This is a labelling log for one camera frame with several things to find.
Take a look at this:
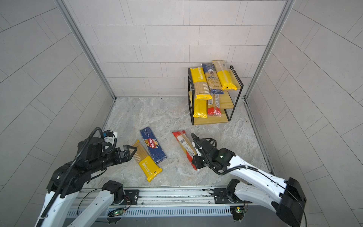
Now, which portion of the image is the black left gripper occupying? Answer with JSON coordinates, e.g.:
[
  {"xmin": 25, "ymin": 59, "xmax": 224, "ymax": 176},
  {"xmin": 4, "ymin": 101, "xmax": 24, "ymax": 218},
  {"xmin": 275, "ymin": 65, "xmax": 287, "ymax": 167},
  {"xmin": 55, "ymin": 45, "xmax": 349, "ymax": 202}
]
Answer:
[{"xmin": 91, "ymin": 143, "xmax": 140, "ymax": 173}]

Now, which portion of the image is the red spaghetti pack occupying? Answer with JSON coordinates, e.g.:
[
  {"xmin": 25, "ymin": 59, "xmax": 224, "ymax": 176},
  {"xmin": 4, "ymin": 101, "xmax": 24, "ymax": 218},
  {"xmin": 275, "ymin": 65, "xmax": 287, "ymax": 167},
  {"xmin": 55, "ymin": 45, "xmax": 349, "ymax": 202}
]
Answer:
[
  {"xmin": 207, "ymin": 94, "xmax": 222, "ymax": 117},
  {"xmin": 173, "ymin": 130, "xmax": 198, "ymax": 170}
]

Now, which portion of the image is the yellow pastatime pasta pack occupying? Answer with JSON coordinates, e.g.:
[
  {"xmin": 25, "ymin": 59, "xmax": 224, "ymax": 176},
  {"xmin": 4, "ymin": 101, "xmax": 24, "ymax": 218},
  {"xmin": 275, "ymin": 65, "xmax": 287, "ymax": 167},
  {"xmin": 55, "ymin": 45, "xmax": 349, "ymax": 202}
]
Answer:
[{"xmin": 133, "ymin": 140, "xmax": 163, "ymax": 182}]

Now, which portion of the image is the dark blue pasta box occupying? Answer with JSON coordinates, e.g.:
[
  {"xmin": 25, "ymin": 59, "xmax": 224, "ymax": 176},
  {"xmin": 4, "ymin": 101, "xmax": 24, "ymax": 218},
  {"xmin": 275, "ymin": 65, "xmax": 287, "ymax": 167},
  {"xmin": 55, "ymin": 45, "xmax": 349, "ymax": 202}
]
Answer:
[{"xmin": 140, "ymin": 127, "xmax": 167, "ymax": 164}]

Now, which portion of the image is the yellow kraft pasta pack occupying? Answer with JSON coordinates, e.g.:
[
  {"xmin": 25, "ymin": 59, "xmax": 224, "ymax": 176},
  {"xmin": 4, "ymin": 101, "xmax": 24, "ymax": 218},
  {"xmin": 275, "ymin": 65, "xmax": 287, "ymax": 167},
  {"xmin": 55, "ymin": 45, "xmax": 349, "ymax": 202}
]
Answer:
[
  {"xmin": 193, "ymin": 99, "xmax": 208, "ymax": 119},
  {"xmin": 212, "ymin": 60, "xmax": 237, "ymax": 90}
]

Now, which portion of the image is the red spaghetti pack top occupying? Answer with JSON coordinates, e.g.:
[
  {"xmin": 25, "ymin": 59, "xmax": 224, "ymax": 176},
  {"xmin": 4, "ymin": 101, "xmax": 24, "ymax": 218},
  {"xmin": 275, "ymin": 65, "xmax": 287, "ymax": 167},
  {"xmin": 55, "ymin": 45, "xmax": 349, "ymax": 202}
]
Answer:
[{"xmin": 207, "ymin": 94, "xmax": 222, "ymax": 117}]

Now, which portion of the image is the yellow pasta pack wholewheat spaghetti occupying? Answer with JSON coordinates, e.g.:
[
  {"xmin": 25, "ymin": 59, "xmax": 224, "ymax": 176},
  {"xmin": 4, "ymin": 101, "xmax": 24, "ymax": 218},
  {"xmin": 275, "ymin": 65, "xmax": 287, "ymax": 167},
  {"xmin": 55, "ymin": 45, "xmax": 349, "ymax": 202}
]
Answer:
[{"xmin": 190, "ymin": 67, "xmax": 212, "ymax": 100}]

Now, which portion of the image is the blue clear spaghetti pack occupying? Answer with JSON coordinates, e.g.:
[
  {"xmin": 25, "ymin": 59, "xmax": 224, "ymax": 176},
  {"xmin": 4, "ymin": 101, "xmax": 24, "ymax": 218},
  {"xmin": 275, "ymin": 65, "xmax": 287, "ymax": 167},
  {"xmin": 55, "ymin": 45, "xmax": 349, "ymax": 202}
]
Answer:
[{"xmin": 202, "ymin": 63, "xmax": 224, "ymax": 95}]

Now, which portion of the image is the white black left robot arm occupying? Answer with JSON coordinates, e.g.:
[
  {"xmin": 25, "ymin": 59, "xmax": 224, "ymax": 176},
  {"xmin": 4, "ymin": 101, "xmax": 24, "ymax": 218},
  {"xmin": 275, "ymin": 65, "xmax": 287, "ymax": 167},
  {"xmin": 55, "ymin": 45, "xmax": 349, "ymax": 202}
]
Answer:
[{"xmin": 36, "ymin": 127, "xmax": 138, "ymax": 227}]

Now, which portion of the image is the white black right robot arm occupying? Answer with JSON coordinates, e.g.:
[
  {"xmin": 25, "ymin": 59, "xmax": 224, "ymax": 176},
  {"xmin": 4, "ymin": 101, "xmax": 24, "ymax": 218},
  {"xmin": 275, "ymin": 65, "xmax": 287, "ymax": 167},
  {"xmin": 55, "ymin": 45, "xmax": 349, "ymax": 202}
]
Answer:
[{"xmin": 191, "ymin": 133, "xmax": 307, "ymax": 227}]

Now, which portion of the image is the left circuit board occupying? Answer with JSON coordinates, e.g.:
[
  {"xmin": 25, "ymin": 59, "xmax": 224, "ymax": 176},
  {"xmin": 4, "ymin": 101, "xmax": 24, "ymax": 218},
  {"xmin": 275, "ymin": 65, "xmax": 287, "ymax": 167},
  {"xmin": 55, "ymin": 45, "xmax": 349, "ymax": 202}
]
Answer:
[{"xmin": 108, "ymin": 209, "xmax": 125, "ymax": 218}]

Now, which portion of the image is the circuit board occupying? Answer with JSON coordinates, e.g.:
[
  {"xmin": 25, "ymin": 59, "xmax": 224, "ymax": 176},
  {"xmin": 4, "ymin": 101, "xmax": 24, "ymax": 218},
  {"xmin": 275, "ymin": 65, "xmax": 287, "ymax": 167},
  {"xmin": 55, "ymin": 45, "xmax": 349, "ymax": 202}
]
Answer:
[
  {"xmin": 108, "ymin": 209, "xmax": 125, "ymax": 218},
  {"xmin": 230, "ymin": 206, "xmax": 246, "ymax": 221}
]

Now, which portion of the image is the right circuit board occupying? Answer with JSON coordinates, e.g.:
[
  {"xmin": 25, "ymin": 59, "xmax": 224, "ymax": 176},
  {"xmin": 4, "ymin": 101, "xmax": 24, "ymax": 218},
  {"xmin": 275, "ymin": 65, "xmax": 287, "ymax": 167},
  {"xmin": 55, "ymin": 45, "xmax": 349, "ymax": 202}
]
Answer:
[{"xmin": 230, "ymin": 206, "xmax": 246, "ymax": 221}]

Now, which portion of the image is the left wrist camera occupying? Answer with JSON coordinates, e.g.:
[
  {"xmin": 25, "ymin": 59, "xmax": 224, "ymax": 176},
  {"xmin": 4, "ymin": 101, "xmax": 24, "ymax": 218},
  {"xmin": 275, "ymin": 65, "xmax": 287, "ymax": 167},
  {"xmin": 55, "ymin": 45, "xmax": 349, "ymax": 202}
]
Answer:
[{"xmin": 103, "ymin": 130, "xmax": 118, "ymax": 145}]

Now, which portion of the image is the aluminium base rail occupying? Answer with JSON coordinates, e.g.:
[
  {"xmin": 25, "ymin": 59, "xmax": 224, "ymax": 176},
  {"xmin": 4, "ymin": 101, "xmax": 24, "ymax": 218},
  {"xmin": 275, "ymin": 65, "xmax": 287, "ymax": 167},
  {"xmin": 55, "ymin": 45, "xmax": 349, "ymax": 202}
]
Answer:
[{"xmin": 55, "ymin": 185, "xmax": 294, "ymax": 211}]

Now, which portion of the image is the wooden shelf black metal frame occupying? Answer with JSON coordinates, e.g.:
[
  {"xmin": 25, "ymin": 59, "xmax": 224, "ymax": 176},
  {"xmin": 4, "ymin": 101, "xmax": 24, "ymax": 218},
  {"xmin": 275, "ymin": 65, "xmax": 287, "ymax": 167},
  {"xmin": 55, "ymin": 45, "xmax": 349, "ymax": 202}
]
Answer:
[{"xmin": 188, "ymin": 65, "xmax": 244, "ymax": 125}]

